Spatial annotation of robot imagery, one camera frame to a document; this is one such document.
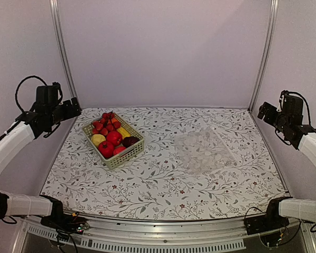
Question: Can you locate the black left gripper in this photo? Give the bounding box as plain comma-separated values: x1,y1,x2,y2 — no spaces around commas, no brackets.
48,96,81,126

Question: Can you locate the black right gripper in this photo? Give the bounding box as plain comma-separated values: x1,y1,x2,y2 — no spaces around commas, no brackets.
258,102,290,133

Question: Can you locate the clear dotted zip top bag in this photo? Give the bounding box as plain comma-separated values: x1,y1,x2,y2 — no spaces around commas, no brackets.
174,127,238,174

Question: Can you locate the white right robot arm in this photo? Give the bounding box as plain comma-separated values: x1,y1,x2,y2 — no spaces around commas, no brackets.
258,90,316,232

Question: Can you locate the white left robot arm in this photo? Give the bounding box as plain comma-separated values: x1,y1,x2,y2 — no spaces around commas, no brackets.
0,83,82,229

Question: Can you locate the red strawberry bunch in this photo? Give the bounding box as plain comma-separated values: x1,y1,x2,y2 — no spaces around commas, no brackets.
91,111,122,137

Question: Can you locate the yellow lemon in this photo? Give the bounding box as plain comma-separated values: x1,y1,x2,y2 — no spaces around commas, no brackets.
91,134,106,148

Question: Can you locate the red pomegranate front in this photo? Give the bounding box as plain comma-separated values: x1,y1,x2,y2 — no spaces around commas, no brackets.
97,141,114,159

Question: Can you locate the beige perforated plastic basket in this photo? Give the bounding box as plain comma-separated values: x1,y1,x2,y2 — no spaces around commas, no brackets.
82,113,144,169

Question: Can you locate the yellow corn cob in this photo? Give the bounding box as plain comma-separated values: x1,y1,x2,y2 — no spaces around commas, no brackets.
117,126,131,139

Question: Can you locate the red apple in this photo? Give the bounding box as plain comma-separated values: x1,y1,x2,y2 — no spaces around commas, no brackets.
113,146,126,155

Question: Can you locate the dark purple fruit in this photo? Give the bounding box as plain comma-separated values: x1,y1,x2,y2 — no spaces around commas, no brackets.
122,136,139,148

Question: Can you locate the floral patterned table mat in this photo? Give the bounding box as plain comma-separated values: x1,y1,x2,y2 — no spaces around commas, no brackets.
42,108,288,220

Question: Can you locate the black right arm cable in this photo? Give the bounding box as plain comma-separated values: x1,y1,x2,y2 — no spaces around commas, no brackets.
284,90,313,124

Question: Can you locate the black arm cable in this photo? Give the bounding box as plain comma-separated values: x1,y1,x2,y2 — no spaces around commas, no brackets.
15,75,63,114
284,90,313,124

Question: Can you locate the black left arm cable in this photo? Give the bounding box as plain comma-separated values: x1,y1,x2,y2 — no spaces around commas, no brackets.
15,75,63,114

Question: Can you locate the right aluminium corner post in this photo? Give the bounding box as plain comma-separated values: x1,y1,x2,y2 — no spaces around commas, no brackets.
248,0,279,112

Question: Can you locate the aluminium corner post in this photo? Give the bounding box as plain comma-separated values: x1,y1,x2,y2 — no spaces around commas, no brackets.
49,0,77,97
248,0,279,112

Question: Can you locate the left aluminium corner post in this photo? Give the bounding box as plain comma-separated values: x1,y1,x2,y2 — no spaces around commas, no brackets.
49,0,77,97

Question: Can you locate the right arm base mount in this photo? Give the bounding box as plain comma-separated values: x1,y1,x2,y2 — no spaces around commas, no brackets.
244,214,289,235

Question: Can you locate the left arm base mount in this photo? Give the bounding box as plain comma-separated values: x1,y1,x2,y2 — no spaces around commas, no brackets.
41,212,90,234

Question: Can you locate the aluminium front rail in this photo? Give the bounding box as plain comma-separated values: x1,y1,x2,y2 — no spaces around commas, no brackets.
12,215,316,252

